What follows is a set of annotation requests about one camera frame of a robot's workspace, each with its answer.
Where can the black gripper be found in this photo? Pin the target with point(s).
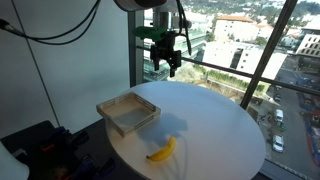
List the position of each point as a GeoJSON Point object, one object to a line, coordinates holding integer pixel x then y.
{"type": "Point", "coordinates": [164, 50]}

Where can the yellow banana plush toy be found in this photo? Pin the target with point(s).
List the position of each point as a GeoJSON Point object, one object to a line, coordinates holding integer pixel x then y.
{"type": "Point", "coordinates": [165, 152]}

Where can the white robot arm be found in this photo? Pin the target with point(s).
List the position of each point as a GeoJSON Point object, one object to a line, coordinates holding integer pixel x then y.
{"type": "Point", "coordinates": [169, 21]}

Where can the light wooden tray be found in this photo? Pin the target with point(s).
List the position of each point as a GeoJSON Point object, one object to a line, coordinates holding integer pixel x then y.
{"type": "Point", "coordinates": [128, 112]}

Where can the round white table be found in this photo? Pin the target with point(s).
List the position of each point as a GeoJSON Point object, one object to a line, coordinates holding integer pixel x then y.
{"type": "Point", "coordinates": [215, 138]}

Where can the black blue clamp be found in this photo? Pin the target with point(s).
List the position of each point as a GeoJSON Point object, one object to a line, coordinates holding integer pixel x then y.
{"type": "Point", "coordinates": [87, 170]}

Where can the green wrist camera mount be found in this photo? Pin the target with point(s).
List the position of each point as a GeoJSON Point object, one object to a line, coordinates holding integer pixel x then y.
{"type": "Point", "coordinates": [155, 34]}

